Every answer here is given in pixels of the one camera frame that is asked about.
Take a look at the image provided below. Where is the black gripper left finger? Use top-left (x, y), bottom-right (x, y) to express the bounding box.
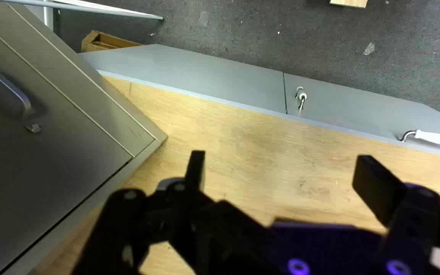
top-left (72, 148), bottom-right (275, 275)

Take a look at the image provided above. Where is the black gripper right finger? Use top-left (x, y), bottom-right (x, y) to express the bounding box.
top-left (352, 154), bottom-right (440, 275)

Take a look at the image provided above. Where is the beige filing cabinet drawer with handle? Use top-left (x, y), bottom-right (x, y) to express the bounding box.
top-left (0, 15), bottom-right (135, 275)

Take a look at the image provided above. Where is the beige metal filing cabinet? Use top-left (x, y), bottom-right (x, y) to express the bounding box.
top-left (0, 0), bottom-right (170, 275)

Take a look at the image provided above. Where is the grey lateral file cabinet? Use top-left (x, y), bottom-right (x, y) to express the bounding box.
top-left (80, 42), bottom-right (440, 161)

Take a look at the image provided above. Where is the light wooden block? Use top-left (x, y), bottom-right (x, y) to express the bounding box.
top-left (329, 0), bottom-right (370, 9)

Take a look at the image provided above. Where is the white desk board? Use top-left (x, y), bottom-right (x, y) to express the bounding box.
top-left (6, 0), bottom-right (165, 22)

